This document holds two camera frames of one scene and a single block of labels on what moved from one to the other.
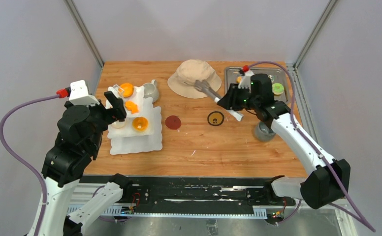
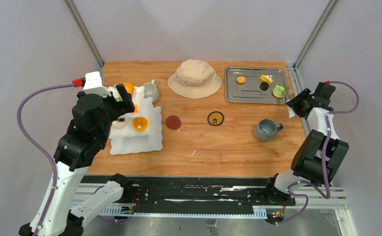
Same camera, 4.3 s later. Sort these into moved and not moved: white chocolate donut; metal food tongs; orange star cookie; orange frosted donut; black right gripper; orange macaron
Moved: black right gripper; metal food tongs
Not moved: orange star cookie; orange macaron; white chocolate donut; orange frosted donut
